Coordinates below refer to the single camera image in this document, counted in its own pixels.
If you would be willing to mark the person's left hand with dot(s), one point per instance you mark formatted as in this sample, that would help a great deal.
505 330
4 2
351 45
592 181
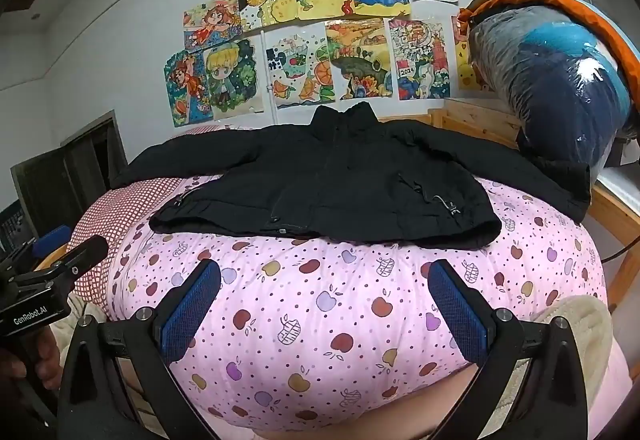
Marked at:
47 360

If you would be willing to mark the pink apple print quilt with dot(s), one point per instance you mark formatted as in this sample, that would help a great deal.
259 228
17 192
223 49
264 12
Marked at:
325 320

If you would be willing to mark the black plastic crate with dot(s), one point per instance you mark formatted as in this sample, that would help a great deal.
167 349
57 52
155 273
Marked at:
10 225

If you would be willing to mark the orange storage bag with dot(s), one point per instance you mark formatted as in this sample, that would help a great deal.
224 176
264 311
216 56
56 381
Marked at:
615 35

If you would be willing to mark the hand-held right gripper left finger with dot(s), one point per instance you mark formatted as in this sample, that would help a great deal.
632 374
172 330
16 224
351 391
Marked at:
192 310

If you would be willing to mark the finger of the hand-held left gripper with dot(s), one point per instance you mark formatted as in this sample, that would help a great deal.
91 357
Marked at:
90 251
52 240

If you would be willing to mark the red checked pillow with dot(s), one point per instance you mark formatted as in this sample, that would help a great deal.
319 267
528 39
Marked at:
115 220

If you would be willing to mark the dark wooden cabinet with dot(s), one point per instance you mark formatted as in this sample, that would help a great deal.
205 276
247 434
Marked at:
50 180

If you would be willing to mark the wooden bed frame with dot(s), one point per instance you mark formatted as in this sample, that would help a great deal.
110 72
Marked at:
475 120

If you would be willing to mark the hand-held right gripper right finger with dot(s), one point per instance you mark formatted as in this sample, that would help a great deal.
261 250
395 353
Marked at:
457 310

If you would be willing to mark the cream fleece blanket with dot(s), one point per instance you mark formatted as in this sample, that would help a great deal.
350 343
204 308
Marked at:
590 335

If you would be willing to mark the plastic-wrapped blue bedding bundle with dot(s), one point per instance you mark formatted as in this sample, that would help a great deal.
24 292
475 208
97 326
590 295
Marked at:
550 85

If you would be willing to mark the black jacket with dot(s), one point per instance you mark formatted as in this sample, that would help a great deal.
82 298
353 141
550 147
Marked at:
325 180

